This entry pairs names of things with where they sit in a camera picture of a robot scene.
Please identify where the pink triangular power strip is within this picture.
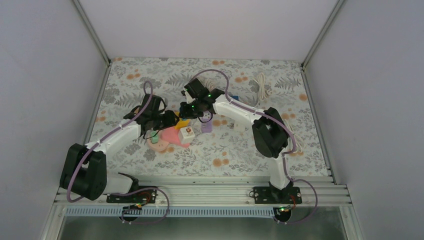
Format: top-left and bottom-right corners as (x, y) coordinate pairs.
(160, 127), (190, 148)

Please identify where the purple power strip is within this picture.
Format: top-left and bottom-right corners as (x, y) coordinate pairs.
(199, 111), (213, 133)

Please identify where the white plug adapter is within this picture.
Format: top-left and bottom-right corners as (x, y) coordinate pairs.
(178, 126), (196, 145)

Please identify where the yellow cube socket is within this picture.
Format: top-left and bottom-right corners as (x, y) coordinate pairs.
(174, 117), (190, 130)

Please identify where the dark blue cube socket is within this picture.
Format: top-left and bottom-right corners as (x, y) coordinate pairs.
(230, 95), (239, 101)

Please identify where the white square plug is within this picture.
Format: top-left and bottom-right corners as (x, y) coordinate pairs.
(233, 122), (246, 133)

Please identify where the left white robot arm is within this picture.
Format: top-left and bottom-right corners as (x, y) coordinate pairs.
(59, 94), (179, 203)

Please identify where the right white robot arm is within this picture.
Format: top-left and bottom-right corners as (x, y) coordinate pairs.
(179, 78), (293, 204)

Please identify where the small green plug adapter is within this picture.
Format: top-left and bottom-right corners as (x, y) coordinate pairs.
(149, 130), (159, 140)

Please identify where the white coiled cable far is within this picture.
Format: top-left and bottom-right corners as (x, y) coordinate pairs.
(253, 72), (276, 102)

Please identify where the aluminium rail frame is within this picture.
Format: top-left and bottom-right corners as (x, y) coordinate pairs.
(54, 175), (352, 208)

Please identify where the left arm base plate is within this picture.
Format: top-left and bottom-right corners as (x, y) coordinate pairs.
(106, 189), (157, 204)

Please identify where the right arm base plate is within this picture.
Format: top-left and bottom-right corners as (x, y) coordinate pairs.
(249, 186), (303, 205)

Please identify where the white coiled cable right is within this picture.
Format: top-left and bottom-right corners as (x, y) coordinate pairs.
(284, 119), (306, 157)

